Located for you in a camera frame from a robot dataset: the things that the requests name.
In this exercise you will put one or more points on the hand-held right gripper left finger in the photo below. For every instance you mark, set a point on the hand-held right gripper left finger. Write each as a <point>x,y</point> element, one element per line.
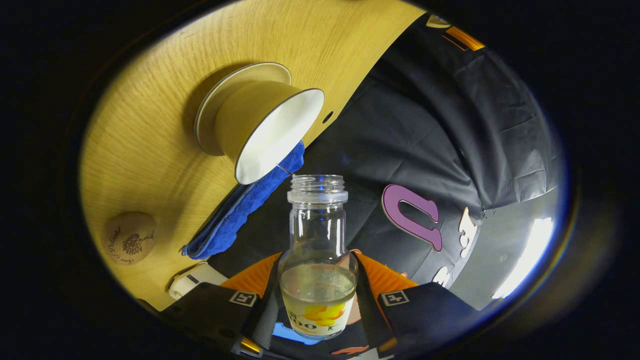
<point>210,310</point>

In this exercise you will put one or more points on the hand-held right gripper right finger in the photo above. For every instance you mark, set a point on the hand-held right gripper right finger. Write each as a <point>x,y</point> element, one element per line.
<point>430,315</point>

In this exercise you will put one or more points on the round cork coaster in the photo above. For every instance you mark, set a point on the round cork coaster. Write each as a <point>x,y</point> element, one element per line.
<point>129,239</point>

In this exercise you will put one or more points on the clear water bottle yellow label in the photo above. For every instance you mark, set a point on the clear water bottle yellow label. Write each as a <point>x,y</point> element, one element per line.
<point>317,280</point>

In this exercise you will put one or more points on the cream teacup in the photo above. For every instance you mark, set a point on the cream teacup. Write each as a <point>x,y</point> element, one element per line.
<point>250,115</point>

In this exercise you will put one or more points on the white toaster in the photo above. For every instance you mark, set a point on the white toaster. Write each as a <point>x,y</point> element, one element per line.
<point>192,280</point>

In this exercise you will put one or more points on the blue towel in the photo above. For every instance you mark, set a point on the blue towel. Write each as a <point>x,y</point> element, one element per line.
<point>245,205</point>

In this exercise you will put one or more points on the black backdrop cloth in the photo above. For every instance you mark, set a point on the black backdrop cloth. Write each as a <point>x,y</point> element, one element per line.
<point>425,125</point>

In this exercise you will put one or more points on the cream saucer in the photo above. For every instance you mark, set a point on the cream saucer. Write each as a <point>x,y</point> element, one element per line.
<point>210,110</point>

